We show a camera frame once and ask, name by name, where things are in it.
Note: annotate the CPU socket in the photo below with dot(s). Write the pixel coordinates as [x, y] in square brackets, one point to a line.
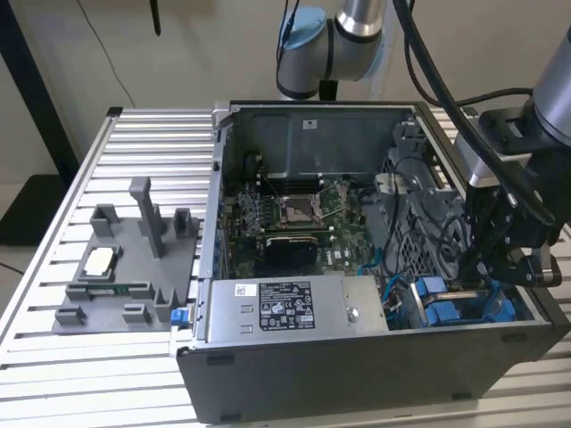
[296, 211]

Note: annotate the grey metal disk bay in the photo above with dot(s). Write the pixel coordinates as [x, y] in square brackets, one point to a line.
[410, 249]

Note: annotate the silver power supply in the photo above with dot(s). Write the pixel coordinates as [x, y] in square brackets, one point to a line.
[232, 321]

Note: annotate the blue plastic bay bracket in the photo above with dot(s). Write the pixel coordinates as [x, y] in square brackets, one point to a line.
[444, 314]

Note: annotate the green RAM stick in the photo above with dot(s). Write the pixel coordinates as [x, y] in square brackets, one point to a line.
[120, 290]

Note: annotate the grey parts rack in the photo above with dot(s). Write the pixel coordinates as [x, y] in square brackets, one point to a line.
[129, 249]

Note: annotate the green motherboard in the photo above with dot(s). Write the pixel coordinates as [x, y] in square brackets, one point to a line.
[343, 249]

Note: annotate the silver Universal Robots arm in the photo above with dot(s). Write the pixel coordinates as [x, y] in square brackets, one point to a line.
[352, 40]

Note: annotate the black RAM slot bank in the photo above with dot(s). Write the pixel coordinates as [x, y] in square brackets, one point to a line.
[290, 180]

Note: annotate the silver CPU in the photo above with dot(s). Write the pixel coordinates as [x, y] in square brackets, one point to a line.
[100, 263]

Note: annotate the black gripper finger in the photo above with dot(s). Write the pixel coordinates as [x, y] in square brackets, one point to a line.
[477, 223]
[504, 249]

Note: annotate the blue plug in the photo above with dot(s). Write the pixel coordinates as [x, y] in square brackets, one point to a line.
[179, 318]

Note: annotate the black wrist camera block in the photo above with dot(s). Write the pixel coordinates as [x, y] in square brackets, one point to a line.
[504, 129]

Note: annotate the hard disk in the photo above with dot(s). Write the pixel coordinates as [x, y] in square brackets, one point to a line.
[430, 285]

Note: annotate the black open PC case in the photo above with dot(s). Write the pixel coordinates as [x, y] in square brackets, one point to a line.
[312, 379]

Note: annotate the black round wrist camera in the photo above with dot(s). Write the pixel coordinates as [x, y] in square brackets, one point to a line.
[535, 269]

